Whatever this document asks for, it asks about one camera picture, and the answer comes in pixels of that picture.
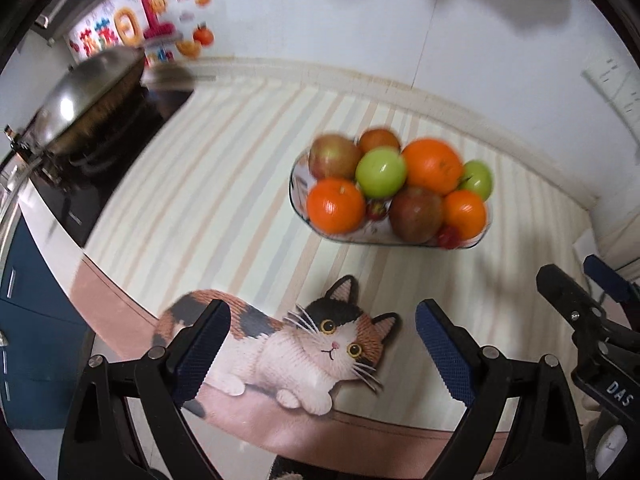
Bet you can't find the small bright orange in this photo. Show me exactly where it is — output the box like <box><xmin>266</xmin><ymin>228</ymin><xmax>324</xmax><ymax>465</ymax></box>
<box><xmin>442</xmin><ymin>190</ymin><xmax>487</xmax><ymax>242</ymax></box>

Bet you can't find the green apple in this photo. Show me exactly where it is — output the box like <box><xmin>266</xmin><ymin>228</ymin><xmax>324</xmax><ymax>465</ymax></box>
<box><xmin>458</xmin><ymin>159</ymin><xmax>494</xmax><ymax>202</ymax></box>
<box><xmin>355</xmin><ymin>146</ymin><xmax>408</xmax><ymax>200</ymax></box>

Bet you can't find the dark red apple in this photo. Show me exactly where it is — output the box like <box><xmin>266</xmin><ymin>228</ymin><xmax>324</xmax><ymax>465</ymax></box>
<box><xmin>388</xmin><ymin>186</ymin><xmax>444</xmax><ymax>244</ymax></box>

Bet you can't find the large orange with stem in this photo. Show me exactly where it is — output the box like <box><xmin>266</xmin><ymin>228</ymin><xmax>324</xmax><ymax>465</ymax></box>
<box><xmin>401</xmin><ymin>138</ymin><xmax>463</xmax><ymax>196</ymax></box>

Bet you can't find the dark orange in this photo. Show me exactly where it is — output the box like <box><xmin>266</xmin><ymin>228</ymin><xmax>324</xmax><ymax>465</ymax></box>
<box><xmin>357</xmin><ymin>127</ymin><xmax>401</xmax><ymax>154</ymax></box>

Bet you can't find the reddish brown apple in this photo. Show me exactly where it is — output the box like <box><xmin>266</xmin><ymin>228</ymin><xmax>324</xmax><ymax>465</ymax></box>
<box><xmin>308</xmin><ymin>133</ymin><xmax>363</xmax><ymax>180</ymax></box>

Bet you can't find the blue cabinet front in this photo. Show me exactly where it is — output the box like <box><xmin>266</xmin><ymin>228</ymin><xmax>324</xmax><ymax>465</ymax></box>
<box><xmin>1</xmin><ymin>220</ymin><xmax>90</xmax><ymax>430</ymax></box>

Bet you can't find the floral glass fruit plate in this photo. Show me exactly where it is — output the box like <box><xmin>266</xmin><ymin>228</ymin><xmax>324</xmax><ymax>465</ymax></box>
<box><xmin>288</xmin><ymin>146</ymin><xmax>491</xmax><ymax>249</ymax></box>

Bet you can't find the black stove top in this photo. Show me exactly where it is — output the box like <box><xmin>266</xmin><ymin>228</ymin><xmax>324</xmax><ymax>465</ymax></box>
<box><xmin>29</xmin><ymin>84</ymin><xmax>192</xmax><ymax>247</ymax></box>

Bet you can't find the striped cat print mat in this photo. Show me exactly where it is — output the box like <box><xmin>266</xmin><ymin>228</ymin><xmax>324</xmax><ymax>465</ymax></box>
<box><xmin>70</xmin><ymin>78</ymin><xmax>591</xmax><ymax>479</ymax></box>

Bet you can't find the steel wok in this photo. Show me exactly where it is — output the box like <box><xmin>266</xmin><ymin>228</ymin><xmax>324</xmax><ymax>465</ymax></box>
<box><xmin>6</xmin><ymin>46</ymin><xmax>194</xmax><ymax>162</ymax></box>

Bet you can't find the white wall socket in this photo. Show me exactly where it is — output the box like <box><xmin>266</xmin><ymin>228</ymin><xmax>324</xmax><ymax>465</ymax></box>
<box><xmin>582</xmin><ymin>51</ymin><xmax>639</xmax><ymax>128</ymax></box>

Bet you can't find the colourful wall sticker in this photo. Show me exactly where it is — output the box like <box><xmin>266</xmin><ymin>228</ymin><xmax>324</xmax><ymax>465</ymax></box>
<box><xmin>65</xmin><ymin>0</ymin><xmax>216</xmax><ymax>67</ymax></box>

